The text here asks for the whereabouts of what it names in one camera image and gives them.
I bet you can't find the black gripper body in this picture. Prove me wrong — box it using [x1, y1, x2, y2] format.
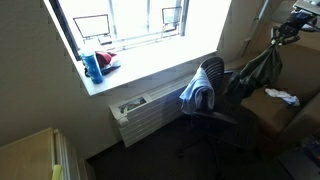
[281, 9, 318, 35]

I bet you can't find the black cloth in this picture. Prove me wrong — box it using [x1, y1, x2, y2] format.
[224, 43, 284, 108]

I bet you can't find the blue cloth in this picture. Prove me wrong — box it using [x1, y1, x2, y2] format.
[179, 66, 216, 116]

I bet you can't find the white crumpled cloth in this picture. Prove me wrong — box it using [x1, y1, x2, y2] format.
[264, 87, 301, 108]

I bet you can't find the black office chair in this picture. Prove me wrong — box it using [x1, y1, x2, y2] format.
[176, 55, 264, 180]

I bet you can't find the red cloth on sill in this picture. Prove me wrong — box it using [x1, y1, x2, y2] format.
[95, 50, 118, 68]

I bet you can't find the white window sill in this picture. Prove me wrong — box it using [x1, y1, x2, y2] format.
[74, 33, 218, 98]

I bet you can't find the dark blue white cap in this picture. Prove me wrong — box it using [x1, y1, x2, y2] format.
[99, 59, 122, 76]

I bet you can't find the blue water bottle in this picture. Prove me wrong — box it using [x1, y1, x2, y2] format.
[80, 48, 104, 85]

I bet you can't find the yellow green plastic piece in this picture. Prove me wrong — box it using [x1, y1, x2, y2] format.
[51, 163, 64, 180]

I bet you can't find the light wooden cabinet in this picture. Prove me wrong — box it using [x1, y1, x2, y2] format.
[0, 127, 88, 180]

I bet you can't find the white wall radiator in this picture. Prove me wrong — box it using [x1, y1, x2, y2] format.
[109, 71, 198, 148]

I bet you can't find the window with dark frame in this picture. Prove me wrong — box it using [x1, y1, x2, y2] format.
[49, 0, 189, 62]

